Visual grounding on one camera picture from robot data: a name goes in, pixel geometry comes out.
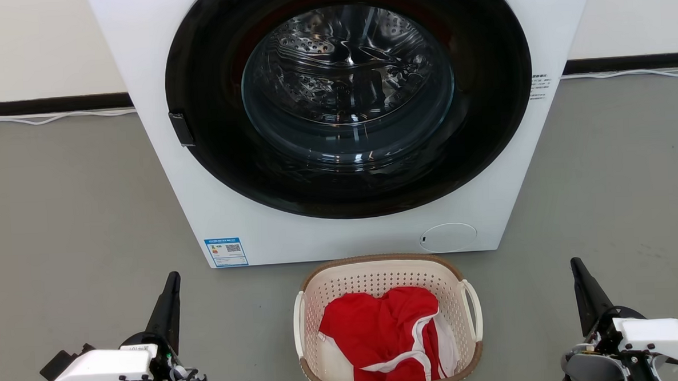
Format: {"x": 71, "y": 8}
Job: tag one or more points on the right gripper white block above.
{"x": 660, "y": 337}

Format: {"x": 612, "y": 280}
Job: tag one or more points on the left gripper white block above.
{"x": 103, "y": 368}

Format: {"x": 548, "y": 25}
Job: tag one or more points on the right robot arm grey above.
{"x": 587, "y": 372}

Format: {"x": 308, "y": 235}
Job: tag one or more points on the cream laundry basket brown rim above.
{"x": 377, "y": 272}

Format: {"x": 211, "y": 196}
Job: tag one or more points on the blue energy label sticker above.
{"x": 226, "y": 252}

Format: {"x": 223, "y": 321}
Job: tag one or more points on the round white filter cover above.
{"x": 448, "y": 237}

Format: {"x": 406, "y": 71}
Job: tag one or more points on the round black washer door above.
{"x": 211, "y": 139}

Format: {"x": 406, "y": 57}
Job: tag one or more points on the red garment white trim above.
{"x": 373, "y": 326}

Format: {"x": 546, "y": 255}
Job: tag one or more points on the small text label sticker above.
{"x": 540, "y": 87}

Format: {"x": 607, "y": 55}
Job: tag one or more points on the white front-load washing machine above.
{"x": 369, "y": 238}

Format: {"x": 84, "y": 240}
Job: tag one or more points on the steel washer drum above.
{"x": 339, "y": 70}

